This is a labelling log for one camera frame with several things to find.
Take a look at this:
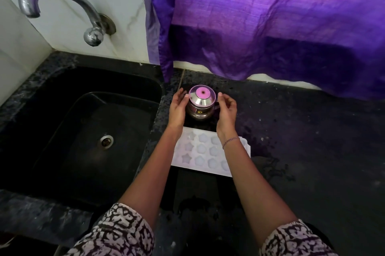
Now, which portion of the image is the person's left hand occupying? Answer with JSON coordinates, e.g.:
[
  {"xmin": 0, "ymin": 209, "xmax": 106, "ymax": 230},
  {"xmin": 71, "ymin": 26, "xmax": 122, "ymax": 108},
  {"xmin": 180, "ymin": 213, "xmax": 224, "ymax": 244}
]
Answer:
[{"xmin": 167, "ymin": 87, "xmax": 189, "ymax": 129}]

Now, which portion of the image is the person's right hand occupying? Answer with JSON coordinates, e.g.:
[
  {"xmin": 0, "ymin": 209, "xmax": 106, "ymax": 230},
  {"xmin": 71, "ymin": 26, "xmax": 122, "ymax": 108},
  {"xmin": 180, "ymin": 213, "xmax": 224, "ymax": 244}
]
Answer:
[{"xmin": 216, "ymin": 92, "xmax": 238, "ymax": 140}]

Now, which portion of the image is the small steel pot with lid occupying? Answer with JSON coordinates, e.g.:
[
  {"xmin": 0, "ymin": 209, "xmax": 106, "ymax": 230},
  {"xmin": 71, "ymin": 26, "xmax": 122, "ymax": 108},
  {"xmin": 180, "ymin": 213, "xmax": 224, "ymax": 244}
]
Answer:
[{"xmin": 185, "ymin": 84, "xmax": 219, "ymax": 121}]

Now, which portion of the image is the person's right forearm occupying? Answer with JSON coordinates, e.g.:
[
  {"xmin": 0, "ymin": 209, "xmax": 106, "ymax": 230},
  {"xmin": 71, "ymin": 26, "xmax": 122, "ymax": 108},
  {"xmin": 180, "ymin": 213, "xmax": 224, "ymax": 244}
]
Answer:
[{"xmin": 217, "ymin": 136, "xmax": 299, "ymax": 248}]

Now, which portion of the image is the person's left forearm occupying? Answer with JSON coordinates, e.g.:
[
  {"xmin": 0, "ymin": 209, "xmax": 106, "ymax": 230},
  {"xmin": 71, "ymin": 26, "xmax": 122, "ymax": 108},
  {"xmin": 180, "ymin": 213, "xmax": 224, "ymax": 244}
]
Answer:
[{"xmin": 118, "ymin": 125, "xmax": 184, "ymax": 230}]

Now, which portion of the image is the white star-mould ice tray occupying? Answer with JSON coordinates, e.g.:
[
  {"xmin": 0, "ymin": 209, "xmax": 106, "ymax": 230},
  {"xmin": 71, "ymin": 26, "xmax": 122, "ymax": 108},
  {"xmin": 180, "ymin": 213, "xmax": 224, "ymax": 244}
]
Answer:
[{"xmin": 171, "ymin": 126, "xmax": 251, "ymax": 178}]

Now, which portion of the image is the steel sink drain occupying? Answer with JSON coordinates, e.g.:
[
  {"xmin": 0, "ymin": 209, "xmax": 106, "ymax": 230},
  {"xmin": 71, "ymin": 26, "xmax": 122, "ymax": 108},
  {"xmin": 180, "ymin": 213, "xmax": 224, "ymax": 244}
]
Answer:
[{"xmin": 99, "ymin": 134, "xmax": 114, "ymax": 149}]

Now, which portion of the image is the purple curtain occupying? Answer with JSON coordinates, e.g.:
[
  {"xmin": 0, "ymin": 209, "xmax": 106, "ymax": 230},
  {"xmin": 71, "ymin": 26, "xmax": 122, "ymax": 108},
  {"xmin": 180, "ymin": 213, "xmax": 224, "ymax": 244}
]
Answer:
[{"xmin": 138, "ymin": 0, "xmax": 385, "ymax": 101}]

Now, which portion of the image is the black stone sink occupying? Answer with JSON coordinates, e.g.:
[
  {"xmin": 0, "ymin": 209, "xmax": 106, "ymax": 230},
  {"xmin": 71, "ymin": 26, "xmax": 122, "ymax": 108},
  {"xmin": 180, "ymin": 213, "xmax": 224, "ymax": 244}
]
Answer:
[{"xmin": 0, "ymin": 65, "xmax": 163, "ymax": 209}]

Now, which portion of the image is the person's left patterned sleeve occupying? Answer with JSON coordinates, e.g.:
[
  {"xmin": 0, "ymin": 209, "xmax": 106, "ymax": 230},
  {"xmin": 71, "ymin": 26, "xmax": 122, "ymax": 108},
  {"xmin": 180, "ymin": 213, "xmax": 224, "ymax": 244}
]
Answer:
[{"xmin": 64, "ymin": 203, "xmax": 155, "ymax": 256}]

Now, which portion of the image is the person's patterned sleeve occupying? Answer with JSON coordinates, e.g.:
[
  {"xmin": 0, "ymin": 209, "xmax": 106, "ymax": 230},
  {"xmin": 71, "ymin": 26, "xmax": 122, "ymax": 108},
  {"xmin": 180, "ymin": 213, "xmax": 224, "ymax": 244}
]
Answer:
[
  {"xmin": 64, "ymin": 203, "xmax": 155, "ymax": 256},
  {"xmin": 259, "ymin": 219, "xmax": 339, "ymax": 256}
]

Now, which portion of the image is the person's right patterned sleeve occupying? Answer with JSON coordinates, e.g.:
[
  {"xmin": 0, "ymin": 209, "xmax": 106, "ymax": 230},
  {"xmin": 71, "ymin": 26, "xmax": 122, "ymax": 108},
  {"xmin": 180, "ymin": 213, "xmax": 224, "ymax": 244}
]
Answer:
[{"xmin": 259, "ymin": 219, "xmax": 339, "ymax": 256}]

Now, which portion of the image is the thin beaded bracelet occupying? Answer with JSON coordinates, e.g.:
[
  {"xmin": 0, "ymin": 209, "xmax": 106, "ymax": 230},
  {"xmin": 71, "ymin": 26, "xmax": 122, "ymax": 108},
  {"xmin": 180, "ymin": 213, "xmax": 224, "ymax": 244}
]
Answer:
[{"xmin": 222, "ymin": 136, "xmax": 240, "ymax": 150}]

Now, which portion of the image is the chrome wall faucet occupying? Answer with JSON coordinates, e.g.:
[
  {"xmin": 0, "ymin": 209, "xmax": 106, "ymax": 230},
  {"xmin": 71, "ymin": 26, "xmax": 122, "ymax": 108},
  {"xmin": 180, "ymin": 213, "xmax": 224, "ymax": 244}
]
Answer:
[{"xmin": 18, "ymin": 0, "xmax": 117, "ymax": 47}]

